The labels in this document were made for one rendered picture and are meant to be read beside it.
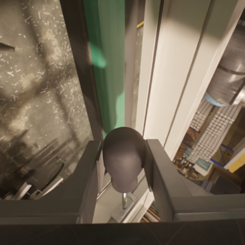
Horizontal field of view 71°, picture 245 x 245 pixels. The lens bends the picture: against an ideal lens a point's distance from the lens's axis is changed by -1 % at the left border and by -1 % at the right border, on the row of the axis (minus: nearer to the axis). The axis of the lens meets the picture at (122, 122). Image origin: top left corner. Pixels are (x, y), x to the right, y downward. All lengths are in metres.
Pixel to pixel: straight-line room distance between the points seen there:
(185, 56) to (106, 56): 0.09
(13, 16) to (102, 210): 0.95
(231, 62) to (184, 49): 0.69
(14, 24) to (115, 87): 0.92
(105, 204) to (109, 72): 0.23
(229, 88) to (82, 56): 0.81
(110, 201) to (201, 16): 0.28
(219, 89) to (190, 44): 0.74
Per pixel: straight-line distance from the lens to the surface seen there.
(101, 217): 0.32
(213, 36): 0.19
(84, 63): 0.18
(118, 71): 0.18
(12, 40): 1.09
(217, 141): 4.86
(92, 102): 0.21
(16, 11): 1.08
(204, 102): 4.64
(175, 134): 0.29
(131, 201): 0.32
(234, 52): 0.88
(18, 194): 1.17
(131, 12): 0.20
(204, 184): 0.46
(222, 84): 0.92
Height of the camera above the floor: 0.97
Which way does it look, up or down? 24 degrees down
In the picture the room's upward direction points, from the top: 123 degrees clockwise
